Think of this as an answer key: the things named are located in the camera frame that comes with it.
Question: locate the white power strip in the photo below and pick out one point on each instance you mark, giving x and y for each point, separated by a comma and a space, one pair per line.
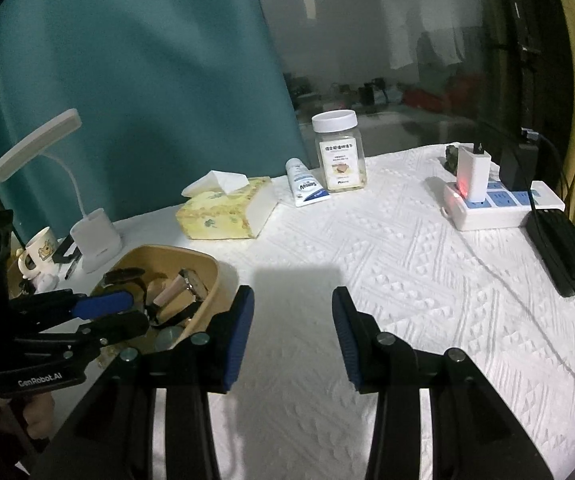
497, 212

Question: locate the yellow tissue box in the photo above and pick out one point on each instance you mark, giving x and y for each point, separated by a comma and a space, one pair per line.
222, 212

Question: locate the small dark green object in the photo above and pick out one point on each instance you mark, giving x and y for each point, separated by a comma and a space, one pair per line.
451, 157

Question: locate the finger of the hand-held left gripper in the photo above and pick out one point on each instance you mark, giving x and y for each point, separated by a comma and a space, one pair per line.
117, 327
105, 305

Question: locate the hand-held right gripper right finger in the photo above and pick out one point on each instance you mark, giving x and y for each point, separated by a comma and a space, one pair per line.
345, 332

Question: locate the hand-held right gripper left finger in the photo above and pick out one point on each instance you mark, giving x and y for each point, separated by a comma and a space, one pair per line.
240, 340

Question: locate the black plug adapter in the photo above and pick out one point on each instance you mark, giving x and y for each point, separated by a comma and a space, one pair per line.
517, 165

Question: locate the round silver disc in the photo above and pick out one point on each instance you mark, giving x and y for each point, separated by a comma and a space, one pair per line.
169, 337

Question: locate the white desk lamp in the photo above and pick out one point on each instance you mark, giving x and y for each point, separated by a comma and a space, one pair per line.
95, 240

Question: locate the white cream tube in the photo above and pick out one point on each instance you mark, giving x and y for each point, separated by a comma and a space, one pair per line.
306, 185

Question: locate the white plug charger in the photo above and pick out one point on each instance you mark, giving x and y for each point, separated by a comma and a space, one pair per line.
473, 172

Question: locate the teal curtain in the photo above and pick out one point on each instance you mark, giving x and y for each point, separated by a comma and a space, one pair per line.
142, 85

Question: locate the beige plastic bowl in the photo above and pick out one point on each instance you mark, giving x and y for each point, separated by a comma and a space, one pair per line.
202, 280

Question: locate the person's left hand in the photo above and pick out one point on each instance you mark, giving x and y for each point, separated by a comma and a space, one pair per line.
37, 412

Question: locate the black power brick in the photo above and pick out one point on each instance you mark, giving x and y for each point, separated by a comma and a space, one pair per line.
562, 252

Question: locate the white cartoon mug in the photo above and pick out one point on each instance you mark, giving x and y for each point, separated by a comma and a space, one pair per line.
40, 250

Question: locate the white textured tablecloth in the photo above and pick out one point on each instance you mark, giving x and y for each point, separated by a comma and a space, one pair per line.
417, 270

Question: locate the clear jar with white lid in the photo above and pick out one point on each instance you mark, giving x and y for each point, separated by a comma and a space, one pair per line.
340, 157

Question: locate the black clip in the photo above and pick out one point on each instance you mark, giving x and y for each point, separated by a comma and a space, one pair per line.
62, 252

